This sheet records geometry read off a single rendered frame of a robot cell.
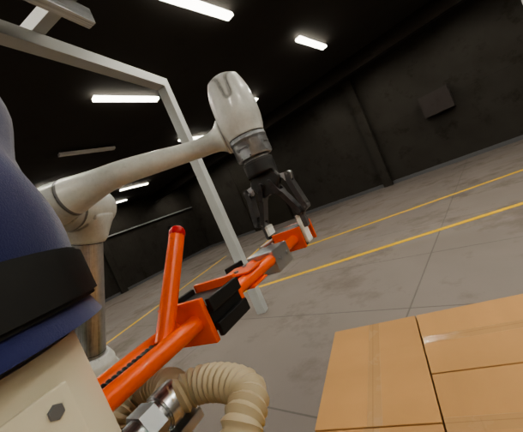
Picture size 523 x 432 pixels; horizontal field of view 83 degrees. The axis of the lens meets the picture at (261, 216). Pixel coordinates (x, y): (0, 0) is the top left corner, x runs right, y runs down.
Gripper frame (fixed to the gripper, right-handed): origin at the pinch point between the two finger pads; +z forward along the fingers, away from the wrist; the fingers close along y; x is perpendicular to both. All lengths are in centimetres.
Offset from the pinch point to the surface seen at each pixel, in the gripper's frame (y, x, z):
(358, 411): -13, 20, 67
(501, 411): 27, 22, 67
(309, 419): -75, 72, 122
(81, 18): -137, 96, -188
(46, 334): 12, -56, -8
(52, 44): -178, 95, -194
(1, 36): -176, 59, -189
